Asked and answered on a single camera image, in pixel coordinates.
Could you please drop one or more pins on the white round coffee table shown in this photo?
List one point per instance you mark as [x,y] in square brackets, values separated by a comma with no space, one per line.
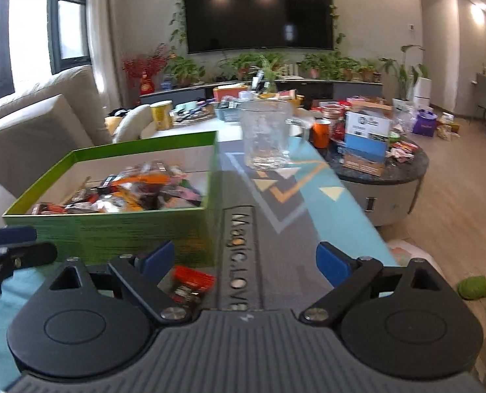
[226,131]

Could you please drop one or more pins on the clear glass mug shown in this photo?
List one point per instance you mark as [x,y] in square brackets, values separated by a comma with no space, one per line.
[266,131]

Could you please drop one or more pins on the green cardboard box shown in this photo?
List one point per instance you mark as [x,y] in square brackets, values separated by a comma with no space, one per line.
[128,198]

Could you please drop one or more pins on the yellow tin can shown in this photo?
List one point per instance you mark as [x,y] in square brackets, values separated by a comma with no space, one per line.
[161,114]

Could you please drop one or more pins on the blue plastic tray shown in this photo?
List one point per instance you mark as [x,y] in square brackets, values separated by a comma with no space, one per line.
[228,111]

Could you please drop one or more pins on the tall leafy floor plant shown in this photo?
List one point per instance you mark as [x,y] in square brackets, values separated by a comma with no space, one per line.
[407,76]

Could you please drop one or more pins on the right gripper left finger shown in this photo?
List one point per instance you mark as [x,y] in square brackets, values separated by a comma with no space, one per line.
[140,277]

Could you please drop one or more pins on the beige sofa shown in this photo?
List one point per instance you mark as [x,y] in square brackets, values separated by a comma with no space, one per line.
[39,126]

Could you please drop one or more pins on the orange box on table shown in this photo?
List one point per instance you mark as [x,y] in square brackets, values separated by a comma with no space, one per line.
[228,91]

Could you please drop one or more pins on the purple gift bag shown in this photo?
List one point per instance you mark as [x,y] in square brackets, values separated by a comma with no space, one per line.
[426,123]

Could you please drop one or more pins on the wall mounted television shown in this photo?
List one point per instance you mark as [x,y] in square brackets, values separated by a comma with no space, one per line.
[225,25]

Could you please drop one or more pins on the yellow woven basket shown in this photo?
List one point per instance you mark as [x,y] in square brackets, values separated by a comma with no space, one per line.
[295,100]

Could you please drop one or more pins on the red flower decoration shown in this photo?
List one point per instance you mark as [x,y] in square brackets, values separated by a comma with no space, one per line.
[141,69]

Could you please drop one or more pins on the blue white carton box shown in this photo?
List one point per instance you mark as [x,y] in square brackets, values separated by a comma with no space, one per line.
[366,142]

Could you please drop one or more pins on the round dark side table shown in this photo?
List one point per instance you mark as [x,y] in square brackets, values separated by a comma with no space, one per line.
[387,199]

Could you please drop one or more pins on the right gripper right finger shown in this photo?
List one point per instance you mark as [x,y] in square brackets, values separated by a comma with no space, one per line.
[349,278]

